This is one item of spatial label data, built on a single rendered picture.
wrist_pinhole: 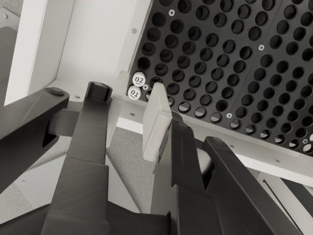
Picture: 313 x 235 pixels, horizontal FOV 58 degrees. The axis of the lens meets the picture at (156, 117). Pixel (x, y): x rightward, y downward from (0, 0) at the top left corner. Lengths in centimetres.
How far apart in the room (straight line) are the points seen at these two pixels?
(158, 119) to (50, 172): 127
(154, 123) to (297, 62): 20
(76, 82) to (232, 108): 18
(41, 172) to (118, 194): 37
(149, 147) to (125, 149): 116
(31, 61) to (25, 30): 3
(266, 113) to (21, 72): 24
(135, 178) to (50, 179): 39
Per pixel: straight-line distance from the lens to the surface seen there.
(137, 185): 142
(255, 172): 49
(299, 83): 32
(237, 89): 30
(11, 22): 126
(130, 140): 130
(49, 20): 28
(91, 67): 35
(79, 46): 35
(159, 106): 16
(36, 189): 147
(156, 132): 15
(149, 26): 27
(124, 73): 20
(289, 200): 41
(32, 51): 26
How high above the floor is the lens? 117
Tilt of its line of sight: 69 degrees down
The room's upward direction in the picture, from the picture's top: 173 degrees clockwise
